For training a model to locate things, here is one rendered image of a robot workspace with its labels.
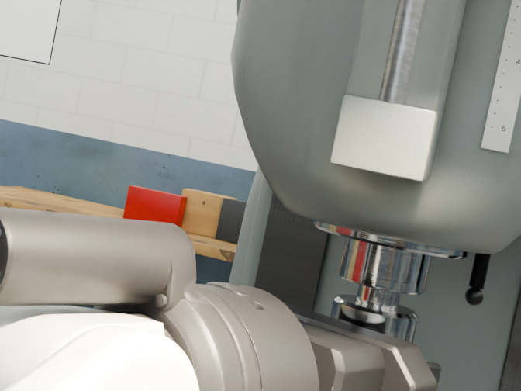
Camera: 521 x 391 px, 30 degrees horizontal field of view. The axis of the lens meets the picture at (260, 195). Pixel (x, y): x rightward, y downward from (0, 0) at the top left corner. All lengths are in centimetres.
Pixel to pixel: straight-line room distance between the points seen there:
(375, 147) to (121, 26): 477
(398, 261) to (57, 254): 22
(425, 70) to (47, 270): 17
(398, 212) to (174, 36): 462
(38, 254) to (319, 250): 60
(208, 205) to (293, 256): 350
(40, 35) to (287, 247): 447
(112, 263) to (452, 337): 59
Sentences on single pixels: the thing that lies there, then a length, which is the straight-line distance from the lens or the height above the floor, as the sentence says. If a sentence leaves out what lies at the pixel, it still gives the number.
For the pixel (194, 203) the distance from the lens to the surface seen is 443.
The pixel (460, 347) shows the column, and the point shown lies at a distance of 92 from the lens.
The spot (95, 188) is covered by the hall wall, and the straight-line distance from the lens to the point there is 513.
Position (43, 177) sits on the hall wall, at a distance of 525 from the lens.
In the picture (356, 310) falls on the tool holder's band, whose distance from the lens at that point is 52.
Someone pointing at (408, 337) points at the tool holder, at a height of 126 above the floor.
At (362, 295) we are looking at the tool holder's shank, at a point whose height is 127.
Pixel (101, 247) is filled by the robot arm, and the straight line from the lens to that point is 36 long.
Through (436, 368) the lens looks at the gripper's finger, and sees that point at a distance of 55.
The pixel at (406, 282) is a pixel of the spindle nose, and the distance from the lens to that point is 52.
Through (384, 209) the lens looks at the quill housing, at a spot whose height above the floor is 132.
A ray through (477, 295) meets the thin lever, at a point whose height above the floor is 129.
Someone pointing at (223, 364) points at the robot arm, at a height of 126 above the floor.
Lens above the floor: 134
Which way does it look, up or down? 3 degrees down
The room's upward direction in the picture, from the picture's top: 11 degrees clockwise
